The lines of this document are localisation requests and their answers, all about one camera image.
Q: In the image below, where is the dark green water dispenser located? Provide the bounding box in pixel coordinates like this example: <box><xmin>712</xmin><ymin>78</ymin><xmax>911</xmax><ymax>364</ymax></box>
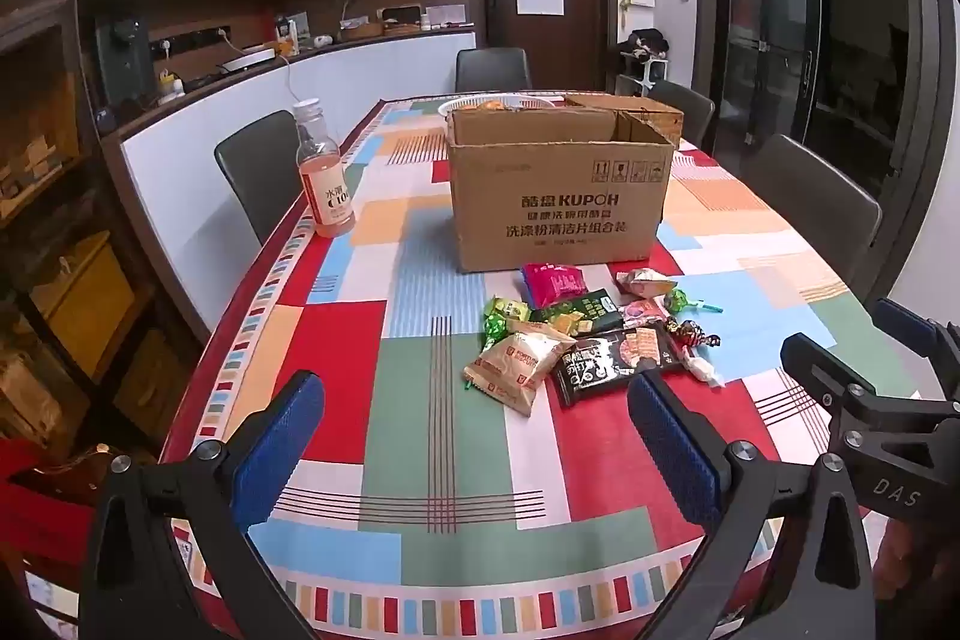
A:
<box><xmin>94</xmin><ymin>14</ymin><xmax>155</xmax><ymax>107</ymax></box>

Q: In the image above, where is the brown cardboard box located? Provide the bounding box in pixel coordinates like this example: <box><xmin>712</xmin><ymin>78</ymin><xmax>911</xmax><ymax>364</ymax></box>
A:
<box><xmin>446</xmin><ymin>104</ymin><xmax>676</xmax><ymax>274</ymax></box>

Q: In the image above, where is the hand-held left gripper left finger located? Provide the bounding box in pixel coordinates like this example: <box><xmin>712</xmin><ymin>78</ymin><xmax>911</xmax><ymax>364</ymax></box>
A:
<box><xmin>79</xmin><ymin>370</ymin><xmax>327</xmax><ymax>640</ymax></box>

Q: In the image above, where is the red gold foil candy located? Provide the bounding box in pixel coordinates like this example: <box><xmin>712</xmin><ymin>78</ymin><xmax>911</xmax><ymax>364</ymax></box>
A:
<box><xmin>667</xmin><ymin>319</ymin><xmax>725</xmax><ymax>348</ymax></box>

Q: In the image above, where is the red bag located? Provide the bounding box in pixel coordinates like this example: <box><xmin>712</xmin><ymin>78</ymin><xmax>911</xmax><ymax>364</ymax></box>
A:
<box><xmin>0</xmin><ymin>436</ymin><xmax>98</xmax><ymax>611</ymax></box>

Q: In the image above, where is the dark green snack packet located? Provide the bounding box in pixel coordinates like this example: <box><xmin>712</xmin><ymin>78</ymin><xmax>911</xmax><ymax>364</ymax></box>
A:
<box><xmin>529</xmin><ymin>287</ymin><xmax>620</xmax><ymax>335</ymax></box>

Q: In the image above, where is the green foil candy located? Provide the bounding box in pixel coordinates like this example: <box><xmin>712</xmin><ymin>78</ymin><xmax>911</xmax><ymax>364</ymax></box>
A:
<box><xmin>664</xmin><ymin>287</ymin><xmax>725</xmax><ymax>316</ymax></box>

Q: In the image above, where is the long red snack packet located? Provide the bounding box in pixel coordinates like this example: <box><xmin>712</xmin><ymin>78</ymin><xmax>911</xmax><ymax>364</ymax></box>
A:
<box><xmin>615</xmin><ymin>299</ymin><xmax>676</xmax><ymax>333</ymax></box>

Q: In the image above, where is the colourful patchwork tablecloth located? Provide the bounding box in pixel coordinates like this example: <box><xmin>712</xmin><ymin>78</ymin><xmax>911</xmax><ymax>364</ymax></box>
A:
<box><xmin>161</xmin><ymin>98</ymin><xmax>938</xmax><ymax>640</ymax></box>

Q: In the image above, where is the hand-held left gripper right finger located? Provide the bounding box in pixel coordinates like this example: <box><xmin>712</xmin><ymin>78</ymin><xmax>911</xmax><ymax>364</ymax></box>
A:
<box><xmin>627</xmin><ymin>371</ymin><xmax>876</xmax><ymax>640</ymax></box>

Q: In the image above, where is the white sideboard counter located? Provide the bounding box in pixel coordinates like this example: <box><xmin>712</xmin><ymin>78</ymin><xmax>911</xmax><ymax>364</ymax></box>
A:
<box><xmin>101</xmin><ymin>29</ymin><xmax>479</xmax><ymax>341</ymax></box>

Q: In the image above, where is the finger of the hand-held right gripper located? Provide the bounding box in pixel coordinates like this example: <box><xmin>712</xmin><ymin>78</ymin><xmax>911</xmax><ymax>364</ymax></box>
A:
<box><xmin>780</xmin><ymin>332</ymin><xmax>960</xmax><ymax>457</ymax></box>
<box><xmin>872</xmin><ymin>297</ymin><xmax>960</xmax><ymax>397</ymax></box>

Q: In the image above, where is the black biscuit packet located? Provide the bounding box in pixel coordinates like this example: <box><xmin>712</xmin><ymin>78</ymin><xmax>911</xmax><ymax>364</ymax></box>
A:
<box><xmin>551</xmin><ymin>326</ymin><xmax>687</xmax><ymax>408</ymax></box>

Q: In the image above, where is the pink drink bottle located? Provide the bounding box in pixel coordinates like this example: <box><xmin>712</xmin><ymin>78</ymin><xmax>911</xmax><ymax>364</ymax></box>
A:
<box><xmin>292</xmin><ymin>98</ymin><xmax>357</xmax><ymax>238</ymax></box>

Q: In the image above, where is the pink snack packet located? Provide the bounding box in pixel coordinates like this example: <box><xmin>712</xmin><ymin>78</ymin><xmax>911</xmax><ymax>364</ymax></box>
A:
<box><xmin>521</xmin><ymin>263</ymin><xmax>590</xmax><ymax>309</ymax></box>

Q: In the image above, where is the grey dining chair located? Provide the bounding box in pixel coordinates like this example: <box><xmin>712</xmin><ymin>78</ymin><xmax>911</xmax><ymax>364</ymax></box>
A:
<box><xmin>455</xmin><ymin>47</ymin><xmax>532</xmax><ymax>94</ymax></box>
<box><xmin>739</xmin><ymin>134</ymin><xmax>882</xmax><ymax>289</ymax></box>
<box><xmin>214</xmin><ymin>110</ymin><xmax>308</xmax><ymax>225</ymax></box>
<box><xmin>645</xmin><ymin>80</ymin><xmax>716</xmax><ymax>150</ymax></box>

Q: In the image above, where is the glass door cabinet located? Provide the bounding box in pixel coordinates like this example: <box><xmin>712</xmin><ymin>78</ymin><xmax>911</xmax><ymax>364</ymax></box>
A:
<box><xmin>709</xmin><ymin>0</ymin><xmax>826</xmax><ymax>176</ymax></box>

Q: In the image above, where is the wicker tray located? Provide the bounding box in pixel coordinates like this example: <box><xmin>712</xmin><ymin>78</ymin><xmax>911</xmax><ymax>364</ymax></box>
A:
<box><xmin>337</xmin><ymin>6</ymin><xmax>421</xmax><ymax>41</ymax></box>

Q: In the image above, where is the cream wrapped pastry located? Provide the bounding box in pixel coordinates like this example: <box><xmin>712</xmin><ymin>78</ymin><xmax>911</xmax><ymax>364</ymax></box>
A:
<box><xmin>615</xmin><ymin>266</ymin><xmax>678</xmax><ymax>298</ymax></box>

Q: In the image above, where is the white stool with black bag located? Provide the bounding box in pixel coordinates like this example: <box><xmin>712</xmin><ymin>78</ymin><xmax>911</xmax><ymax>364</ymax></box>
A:
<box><xmin>616</xmin><ymin>29</ymin><xmax>671</xmax><ymax>95</ymax></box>

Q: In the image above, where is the white plastic basket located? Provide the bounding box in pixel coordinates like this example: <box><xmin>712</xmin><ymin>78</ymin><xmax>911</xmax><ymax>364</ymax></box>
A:
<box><xmin>437</xmin><ymin>94</ymin><xmax>571</xmax><ymax>118</ymax></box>

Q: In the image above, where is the beige snack packet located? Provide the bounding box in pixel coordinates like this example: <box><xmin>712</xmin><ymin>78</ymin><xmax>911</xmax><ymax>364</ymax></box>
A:
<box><xmin>506</xmin><ymin>319</ymin><xmax>577</xmax><ymax>357</ymax></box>
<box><xmin>463</xmin><ymin>334</ymin><xmax>556</xmax><ymax>416</ymax></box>

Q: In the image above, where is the white wrapped candy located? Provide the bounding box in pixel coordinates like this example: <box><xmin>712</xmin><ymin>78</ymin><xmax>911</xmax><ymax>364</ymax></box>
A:
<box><xmin>686</xmin><ymin>351</ymin><xmax>725</xmax><ymax>386</ymax></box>

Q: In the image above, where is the small green candy packet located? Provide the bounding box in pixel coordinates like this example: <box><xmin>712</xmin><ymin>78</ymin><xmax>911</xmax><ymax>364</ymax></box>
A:
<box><xmin>480</xmin><ymin>297</ymin><xmax>530</xmax><ymax>352</ymax></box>

